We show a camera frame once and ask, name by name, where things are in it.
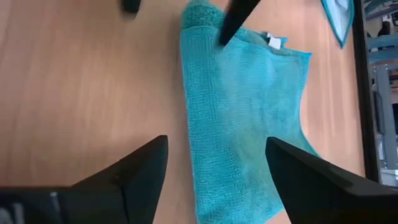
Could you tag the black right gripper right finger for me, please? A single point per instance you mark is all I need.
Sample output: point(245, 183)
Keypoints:
point(317, 193)

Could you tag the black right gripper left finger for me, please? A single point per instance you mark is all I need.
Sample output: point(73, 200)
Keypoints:
point(124, 193)

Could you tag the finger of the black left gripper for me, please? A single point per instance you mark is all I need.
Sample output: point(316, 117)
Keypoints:
point(236, 17)
point(130, 4)

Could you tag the pale blue microfiber towel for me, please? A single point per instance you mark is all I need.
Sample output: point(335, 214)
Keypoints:
point(340, 17)

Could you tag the teal microfiber towel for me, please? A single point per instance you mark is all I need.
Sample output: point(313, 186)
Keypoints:
point(236, 124)

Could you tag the black aluminium table frame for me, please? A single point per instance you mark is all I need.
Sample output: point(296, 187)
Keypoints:
point(365, 93)

